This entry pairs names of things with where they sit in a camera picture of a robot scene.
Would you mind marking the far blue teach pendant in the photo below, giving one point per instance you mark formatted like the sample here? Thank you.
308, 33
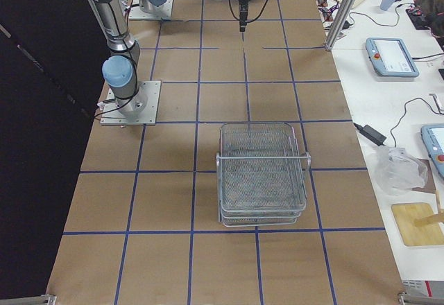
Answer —
390, 57

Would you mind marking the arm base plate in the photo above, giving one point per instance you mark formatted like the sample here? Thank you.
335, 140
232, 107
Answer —
142, 109
162, 15

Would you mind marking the blue teach pendant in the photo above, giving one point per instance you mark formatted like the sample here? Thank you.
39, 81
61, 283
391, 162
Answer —
390, 57
432, 137

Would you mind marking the clear plastic bag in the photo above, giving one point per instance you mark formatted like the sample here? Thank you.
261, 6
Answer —
397, 169

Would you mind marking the aluminium frame post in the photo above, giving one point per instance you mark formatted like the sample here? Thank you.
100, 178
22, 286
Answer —
338, 23

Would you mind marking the black power adapter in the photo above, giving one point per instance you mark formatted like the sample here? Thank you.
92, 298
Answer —
371, 134

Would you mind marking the wooden board stand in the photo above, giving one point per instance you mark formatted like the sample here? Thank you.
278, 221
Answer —
417, 223

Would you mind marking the near blue teach pendant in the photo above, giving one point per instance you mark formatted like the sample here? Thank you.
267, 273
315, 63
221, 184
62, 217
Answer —
432, 137

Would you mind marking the silver wire mesh shelf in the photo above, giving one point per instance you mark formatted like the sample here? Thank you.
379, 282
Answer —
261, 174

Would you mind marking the brown paper table cover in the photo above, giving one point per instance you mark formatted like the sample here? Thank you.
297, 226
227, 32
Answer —
143, 225

